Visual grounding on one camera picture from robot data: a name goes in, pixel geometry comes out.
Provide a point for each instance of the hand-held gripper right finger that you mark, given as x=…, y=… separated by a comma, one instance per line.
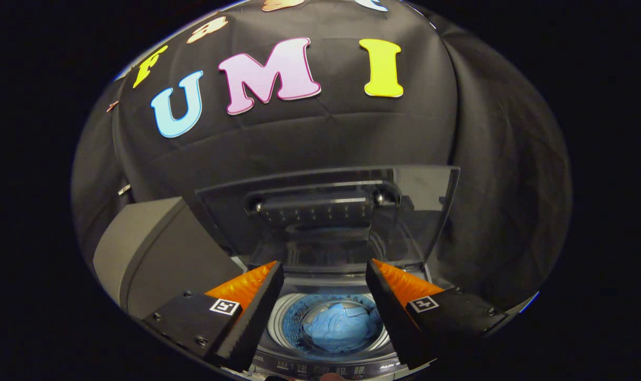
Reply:
x=389, y=317

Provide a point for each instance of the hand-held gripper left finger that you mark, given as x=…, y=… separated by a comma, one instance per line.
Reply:
x=257, y=323

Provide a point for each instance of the light blue polo shirt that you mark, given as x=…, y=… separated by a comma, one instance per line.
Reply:
x=339, y=328

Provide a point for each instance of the grey top-load washing machine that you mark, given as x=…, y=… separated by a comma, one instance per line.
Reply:
x=326, y=365

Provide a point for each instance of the grey cabinet box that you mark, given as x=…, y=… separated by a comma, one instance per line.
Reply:
x=162, y=254

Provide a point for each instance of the small silver clip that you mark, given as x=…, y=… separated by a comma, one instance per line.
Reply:
x=124, y=189

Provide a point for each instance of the black backdrop cloth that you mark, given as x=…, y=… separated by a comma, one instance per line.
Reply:
x=326, y=137

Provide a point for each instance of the small red clip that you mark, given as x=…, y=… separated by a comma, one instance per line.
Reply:
x=111, y=106

